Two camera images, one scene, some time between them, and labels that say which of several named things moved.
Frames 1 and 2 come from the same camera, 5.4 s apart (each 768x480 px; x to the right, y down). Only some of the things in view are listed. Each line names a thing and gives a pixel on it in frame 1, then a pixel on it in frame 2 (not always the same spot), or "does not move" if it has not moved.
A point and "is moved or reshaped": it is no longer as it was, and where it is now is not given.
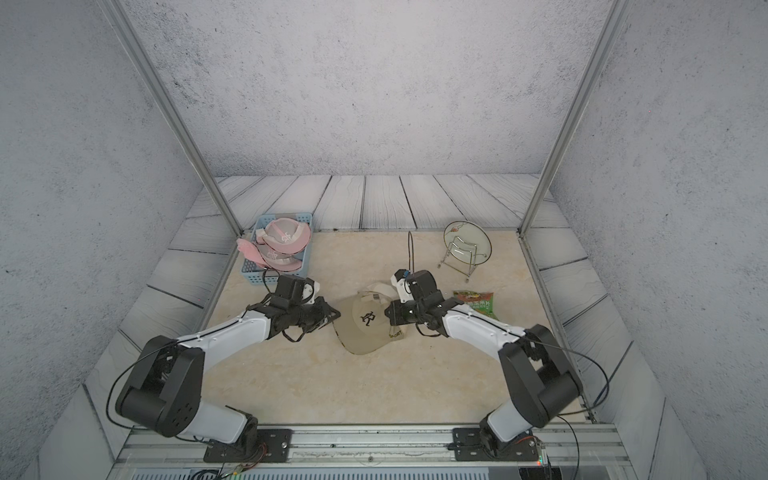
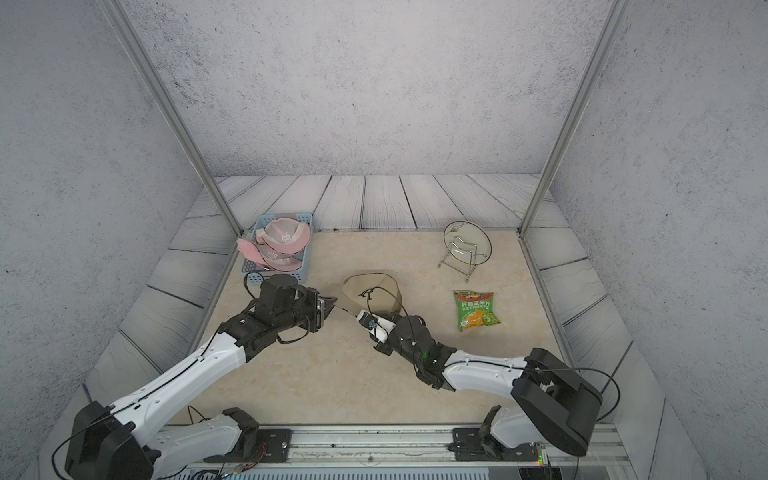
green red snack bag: (483, 302) does not move
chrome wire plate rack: (461, 256) does not move
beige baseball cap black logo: (362, 324) is moved or reshaped
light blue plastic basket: (259, 275) does not move
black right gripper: (396, 316) -> (383, 348)
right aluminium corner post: (618, 11) does not move
